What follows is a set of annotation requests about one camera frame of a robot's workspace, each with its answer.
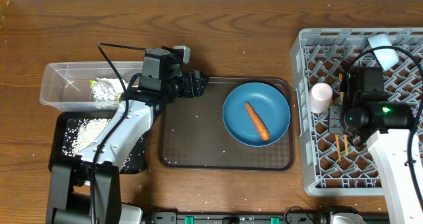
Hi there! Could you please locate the pink cup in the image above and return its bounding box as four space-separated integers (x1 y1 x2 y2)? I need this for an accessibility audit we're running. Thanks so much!
309 83 333 114

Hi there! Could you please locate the wooden chopstick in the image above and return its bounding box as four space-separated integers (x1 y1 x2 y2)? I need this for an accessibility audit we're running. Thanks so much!
338 73 348 156
335 134 341 161

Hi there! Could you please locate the dark blue plate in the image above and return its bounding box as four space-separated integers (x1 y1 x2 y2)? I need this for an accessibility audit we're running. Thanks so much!
222 82 291 147

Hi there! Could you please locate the light blue rice bowl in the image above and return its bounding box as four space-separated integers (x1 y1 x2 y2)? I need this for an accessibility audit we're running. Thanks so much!
367 34 399 71

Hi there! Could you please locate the brown sausage piece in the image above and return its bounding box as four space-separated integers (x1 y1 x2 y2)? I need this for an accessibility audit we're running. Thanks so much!
245 102 270 141

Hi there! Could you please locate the yellow snack wrapper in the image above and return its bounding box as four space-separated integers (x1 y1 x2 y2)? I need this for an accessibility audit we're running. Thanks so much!
90 78 124 102

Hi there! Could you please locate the pile of white rice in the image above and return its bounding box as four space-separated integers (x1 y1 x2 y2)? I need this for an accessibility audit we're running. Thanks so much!
61 118 147 174

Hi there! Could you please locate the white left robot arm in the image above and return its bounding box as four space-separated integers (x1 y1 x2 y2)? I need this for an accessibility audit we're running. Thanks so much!
46 46 208 223

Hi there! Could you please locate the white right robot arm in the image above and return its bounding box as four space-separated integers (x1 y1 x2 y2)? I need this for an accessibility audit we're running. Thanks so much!
328 67 422 223

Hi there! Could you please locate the grey dishwasher rack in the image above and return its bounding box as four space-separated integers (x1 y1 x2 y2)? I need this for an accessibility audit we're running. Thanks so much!
290 28 422 196

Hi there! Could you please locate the clear plastic waste bin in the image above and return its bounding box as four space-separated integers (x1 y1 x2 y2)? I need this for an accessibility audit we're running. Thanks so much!
38 61 146 112

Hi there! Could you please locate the black waste tray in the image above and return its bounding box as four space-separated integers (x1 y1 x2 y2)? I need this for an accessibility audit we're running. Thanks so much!
48 110 148 175

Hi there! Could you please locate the brown serving tray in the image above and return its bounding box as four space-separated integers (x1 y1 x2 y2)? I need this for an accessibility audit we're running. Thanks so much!
158 77 295 171

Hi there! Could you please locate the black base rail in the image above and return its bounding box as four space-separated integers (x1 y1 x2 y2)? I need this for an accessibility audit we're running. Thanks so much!
141 206 388 224

